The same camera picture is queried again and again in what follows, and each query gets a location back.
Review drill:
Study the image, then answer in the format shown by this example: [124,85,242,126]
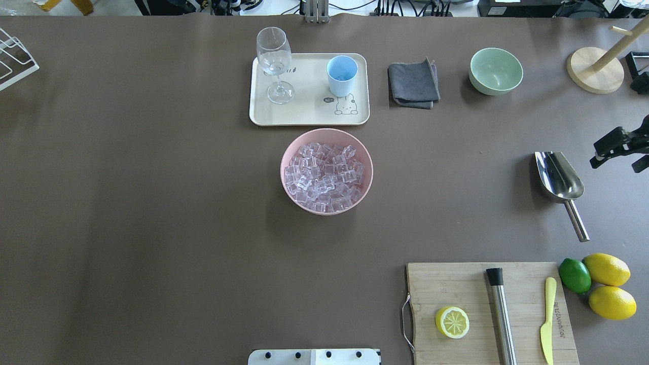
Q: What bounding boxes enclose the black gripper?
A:
[590,116,648,173]

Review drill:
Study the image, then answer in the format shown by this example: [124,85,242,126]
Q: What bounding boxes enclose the metal ice scoop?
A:
[534,152,590,242]

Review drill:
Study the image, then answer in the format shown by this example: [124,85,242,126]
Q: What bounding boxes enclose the light blue cup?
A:
[327,55,358,97]

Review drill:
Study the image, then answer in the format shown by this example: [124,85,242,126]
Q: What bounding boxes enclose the clear ice cubes pile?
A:
[281,142,370,214]

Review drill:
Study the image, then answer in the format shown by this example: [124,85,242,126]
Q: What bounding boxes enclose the white cup rack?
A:
[1,28,40,91]

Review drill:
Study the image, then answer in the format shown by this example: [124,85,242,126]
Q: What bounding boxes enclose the wooden mug tree stand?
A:
[566,18,648,94]

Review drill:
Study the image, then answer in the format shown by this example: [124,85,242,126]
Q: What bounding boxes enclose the yellow lemon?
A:
[582,252,631,287]
[588,286,637,320]

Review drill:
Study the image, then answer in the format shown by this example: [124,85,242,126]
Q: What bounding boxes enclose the green lime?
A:
[558,258,593,294]

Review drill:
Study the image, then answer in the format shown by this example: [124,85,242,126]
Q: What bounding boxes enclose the green bowl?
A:
[469,48,524,96]

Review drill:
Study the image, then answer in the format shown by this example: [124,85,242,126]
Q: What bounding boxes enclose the yellow plastic knife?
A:
[539,277,557,364]

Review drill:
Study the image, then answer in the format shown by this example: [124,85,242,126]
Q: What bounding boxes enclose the wooden cutting board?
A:
[406,263,560,364]

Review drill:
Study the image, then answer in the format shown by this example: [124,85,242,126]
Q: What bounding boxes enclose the half lemon slice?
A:
[435,306,470,339]

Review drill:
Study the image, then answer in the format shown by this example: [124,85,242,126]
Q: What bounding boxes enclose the pink bowl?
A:
[280,128,374,216]

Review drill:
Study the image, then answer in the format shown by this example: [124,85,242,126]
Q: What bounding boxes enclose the beige serving tray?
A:
[249,53,370,127]

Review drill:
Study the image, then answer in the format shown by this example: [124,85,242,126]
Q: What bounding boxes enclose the clear wine glass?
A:
[257,27,294,104]

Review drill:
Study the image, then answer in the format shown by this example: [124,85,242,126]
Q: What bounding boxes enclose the aluminium frame post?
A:
[302,0,330,24]

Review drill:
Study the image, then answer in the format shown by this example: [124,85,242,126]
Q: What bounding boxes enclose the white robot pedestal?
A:
[247,347,382,364]

